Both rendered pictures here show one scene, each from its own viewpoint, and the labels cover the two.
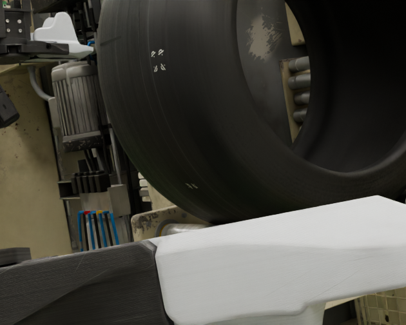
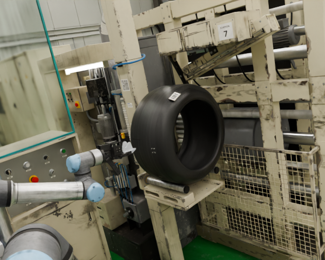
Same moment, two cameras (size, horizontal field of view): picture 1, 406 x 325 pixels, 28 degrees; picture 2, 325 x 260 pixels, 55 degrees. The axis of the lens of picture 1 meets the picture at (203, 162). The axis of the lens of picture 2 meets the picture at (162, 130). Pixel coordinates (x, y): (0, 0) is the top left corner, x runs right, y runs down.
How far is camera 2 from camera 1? 73 cm
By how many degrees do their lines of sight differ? 13
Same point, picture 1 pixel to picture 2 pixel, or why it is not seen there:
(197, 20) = (164, 141)
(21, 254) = not seen: outside the picture
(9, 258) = not seen: outside the picture
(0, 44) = (116, 156)
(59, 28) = (128, 146)
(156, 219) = (144, 175)
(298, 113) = (177, 131)
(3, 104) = (117, 171)
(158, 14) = (152, 138)
